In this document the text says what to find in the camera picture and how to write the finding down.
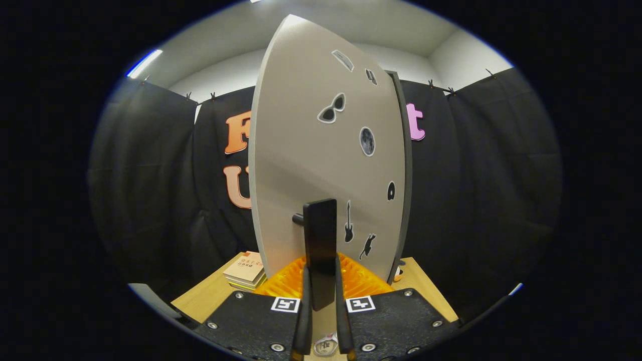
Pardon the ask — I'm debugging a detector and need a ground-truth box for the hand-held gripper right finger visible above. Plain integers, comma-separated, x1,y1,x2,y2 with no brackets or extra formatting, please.
335,253,459,361

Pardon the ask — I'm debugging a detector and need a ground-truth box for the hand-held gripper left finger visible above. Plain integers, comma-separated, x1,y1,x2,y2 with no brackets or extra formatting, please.
193,256,314,361

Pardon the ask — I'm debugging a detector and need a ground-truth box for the black door handle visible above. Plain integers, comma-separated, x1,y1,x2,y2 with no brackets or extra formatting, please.
292,199,338,311

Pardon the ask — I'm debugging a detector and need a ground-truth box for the dark grey shoe cabinet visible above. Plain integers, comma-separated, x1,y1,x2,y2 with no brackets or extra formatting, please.
385,70,413,285

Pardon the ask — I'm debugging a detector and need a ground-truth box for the beige shoe cabinet door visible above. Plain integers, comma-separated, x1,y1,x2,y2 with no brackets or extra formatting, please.
248,14,407,286

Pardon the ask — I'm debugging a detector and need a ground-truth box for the yellow-edged book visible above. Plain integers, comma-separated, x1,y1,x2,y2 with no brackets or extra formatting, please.
228,273,267,292

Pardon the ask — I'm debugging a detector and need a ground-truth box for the beige cover book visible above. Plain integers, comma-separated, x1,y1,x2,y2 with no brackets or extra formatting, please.
223,251,265,284

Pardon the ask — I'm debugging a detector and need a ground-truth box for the black backdrop cloth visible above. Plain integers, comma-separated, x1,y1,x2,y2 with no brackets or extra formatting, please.
88,68,562,321

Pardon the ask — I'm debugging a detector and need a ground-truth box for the narrow ceiling light strip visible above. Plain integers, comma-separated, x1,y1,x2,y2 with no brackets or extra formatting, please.
126,49,164,79

